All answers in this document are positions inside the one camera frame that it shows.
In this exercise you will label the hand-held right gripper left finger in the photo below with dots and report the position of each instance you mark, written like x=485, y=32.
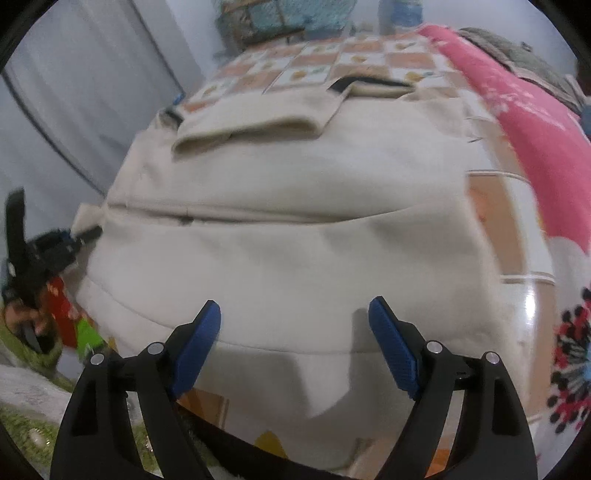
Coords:
x=198, y=350

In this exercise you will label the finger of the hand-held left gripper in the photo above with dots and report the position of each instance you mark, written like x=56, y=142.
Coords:
x=87, y=236

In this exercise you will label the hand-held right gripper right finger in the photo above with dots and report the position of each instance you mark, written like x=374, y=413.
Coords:
x=392, y=346

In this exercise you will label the cream zip jacket black trim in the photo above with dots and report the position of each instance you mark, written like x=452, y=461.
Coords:
x=295, y=230

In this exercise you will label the person's left hand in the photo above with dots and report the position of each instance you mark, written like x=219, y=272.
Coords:
x=21, y=318

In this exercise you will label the red paper bag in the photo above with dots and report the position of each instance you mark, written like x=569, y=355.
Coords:
x=67, y=314

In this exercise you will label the green paper bag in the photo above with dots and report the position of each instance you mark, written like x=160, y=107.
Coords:
x=90, y=337

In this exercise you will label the white curtain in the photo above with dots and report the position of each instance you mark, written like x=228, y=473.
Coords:
x=92, y=115

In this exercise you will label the green floral cloth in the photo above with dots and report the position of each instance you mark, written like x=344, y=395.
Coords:
x=27, y=424

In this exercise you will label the pink floral blanket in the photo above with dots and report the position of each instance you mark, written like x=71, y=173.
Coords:
x=521, y=115

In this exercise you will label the wooden chair dark seat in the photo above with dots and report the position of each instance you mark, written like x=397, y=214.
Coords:
x=258, y=27

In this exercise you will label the olive patterned pillow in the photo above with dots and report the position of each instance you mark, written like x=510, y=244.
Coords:
x=521, y=55

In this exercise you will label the blue patterned hanging cloth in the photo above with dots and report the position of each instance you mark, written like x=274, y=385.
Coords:
x=323, y=18

